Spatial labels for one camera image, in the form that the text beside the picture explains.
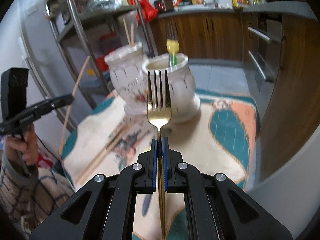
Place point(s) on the yellow oil bottle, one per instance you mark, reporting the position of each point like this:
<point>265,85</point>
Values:
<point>236,4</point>

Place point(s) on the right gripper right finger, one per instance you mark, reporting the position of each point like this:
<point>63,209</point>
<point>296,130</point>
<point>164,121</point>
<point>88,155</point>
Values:
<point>216,208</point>

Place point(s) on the gold metal fork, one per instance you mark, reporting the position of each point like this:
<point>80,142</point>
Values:
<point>170,31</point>

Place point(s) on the wooden kitchen cabinets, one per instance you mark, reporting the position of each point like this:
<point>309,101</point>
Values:
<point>293,112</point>

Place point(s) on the left hand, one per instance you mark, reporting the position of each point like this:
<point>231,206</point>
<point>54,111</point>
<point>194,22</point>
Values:
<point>28,147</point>

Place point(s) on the clear plastic bag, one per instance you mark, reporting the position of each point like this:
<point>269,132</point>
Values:
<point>94,5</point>

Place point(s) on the left forearm plaid sleeve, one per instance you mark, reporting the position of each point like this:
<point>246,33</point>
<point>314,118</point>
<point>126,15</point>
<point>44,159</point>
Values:
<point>28,201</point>

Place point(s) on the red plastic bag upper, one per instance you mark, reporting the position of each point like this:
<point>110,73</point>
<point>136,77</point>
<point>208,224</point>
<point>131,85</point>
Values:
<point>148,11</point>

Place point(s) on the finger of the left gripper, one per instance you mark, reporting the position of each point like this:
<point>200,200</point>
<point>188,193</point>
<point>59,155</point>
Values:
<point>46,106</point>

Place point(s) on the dark rice cooker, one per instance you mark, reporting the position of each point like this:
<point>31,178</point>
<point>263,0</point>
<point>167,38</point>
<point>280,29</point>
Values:
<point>163,6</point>

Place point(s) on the patterned quilted table cloth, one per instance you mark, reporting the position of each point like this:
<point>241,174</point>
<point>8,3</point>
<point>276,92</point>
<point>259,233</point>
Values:
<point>219,138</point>

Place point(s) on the wooden chopstick one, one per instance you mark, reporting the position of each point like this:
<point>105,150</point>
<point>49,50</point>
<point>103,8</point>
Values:
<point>127,32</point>

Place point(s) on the wooden chopstick two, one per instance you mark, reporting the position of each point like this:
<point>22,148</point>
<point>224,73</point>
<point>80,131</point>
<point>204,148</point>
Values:
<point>132,34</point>

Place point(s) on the wooden chopstick four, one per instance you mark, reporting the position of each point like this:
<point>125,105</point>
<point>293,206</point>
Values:
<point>96,161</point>

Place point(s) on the yellow tulip handle utensil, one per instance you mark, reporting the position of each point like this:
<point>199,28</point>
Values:
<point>172,48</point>

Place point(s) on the stainless steel shelf rack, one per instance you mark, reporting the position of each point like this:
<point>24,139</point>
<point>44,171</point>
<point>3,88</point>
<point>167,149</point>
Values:
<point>82,27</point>

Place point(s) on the built-in oven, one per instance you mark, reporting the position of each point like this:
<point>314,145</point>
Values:
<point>262,50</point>

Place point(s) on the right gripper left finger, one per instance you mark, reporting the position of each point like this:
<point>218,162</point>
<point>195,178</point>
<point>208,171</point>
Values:
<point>104,207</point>

